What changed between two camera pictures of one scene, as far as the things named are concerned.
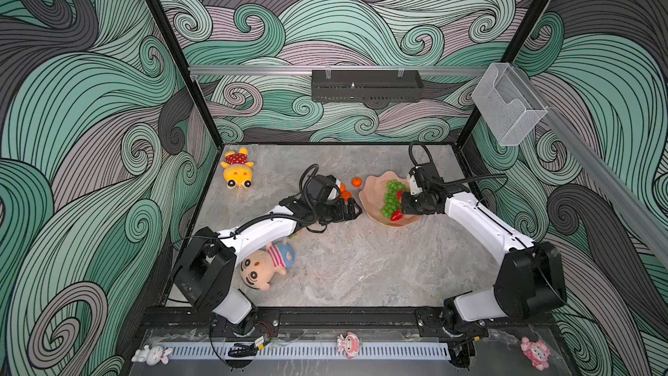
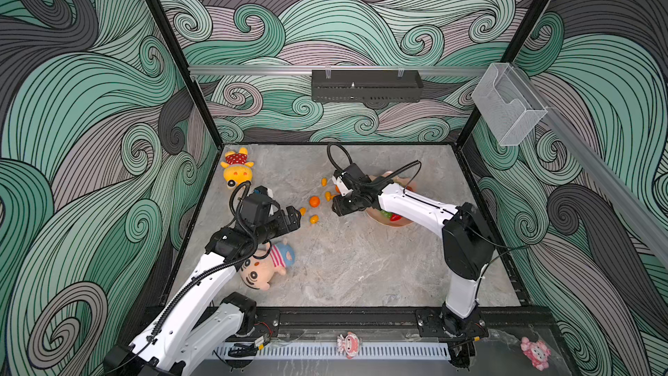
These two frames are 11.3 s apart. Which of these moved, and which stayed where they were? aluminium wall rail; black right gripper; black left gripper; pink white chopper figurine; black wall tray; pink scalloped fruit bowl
Moved: black left gripper; black right gripper
Stayed: pink scalloped fruit bowl; aluminium wall rail; pink white chopper figurine; black wall tray
